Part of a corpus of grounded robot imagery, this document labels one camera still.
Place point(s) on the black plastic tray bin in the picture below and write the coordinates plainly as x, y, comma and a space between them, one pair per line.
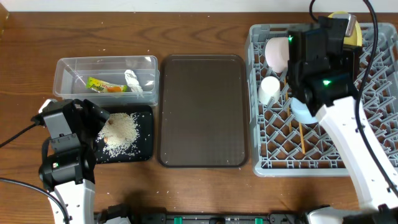
144, 143

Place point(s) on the white bowl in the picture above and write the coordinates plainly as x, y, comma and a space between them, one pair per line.
277, 53

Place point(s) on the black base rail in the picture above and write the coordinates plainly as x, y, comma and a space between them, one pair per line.
161, 216

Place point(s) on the pale green cup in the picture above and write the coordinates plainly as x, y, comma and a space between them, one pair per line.
269, 90

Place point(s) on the light blue saucer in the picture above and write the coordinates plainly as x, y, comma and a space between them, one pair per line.
301, 112

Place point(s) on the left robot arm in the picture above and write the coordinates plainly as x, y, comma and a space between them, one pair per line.
68, 157

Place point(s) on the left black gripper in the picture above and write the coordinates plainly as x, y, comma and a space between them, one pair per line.
96, 124

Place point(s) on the white tissue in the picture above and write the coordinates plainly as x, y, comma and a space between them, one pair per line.
132, 82

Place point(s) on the rice pile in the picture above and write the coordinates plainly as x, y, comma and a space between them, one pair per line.
120, 134

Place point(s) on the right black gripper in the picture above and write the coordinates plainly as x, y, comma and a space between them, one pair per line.
350, 56

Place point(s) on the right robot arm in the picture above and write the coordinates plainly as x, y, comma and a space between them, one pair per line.
373, 176

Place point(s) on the grey dishwasher rack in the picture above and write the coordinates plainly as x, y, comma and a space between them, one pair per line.
275, 136

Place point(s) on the yellow green snack wrapper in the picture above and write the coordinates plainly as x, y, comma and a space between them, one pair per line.
101, 86

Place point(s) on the clear plastic bin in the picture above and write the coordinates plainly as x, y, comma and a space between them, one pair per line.
71, 76

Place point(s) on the dark brown serving tray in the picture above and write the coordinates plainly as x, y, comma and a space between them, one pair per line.
203, 112

